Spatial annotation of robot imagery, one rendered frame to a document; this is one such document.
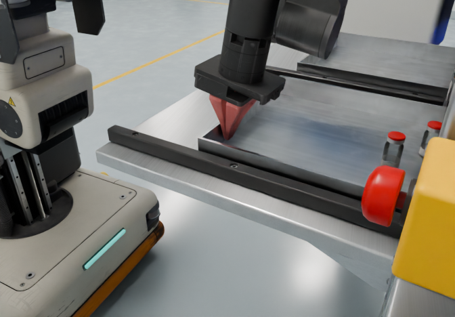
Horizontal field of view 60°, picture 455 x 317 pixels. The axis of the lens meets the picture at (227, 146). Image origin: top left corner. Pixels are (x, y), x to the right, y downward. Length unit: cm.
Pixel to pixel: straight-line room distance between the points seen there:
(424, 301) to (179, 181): 28
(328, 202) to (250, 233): 129
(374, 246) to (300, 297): 110
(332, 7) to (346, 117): 26
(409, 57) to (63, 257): 108
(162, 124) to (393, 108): 36
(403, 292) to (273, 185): 17
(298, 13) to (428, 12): 89
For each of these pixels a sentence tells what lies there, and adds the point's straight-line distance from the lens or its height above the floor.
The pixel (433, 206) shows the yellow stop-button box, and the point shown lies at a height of 102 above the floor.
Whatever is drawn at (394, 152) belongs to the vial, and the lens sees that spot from 52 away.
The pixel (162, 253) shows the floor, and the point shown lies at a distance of 165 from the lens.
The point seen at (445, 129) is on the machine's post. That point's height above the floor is 103.
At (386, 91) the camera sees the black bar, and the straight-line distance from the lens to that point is 73.
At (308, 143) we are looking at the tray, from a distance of 57.
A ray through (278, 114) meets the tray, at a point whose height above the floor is 88.
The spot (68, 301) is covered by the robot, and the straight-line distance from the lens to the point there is 132.
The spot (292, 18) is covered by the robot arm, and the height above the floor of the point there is 107.
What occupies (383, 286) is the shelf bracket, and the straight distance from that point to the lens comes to 59.
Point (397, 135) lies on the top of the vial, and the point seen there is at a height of 93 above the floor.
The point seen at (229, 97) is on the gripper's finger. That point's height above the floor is 97.
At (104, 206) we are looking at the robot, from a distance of 146.
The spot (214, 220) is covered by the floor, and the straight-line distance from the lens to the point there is 177.
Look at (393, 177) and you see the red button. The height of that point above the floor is 101.
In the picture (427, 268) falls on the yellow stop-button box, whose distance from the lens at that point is 28.
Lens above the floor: 116
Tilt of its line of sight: 30 degrees down
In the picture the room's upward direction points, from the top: straight up
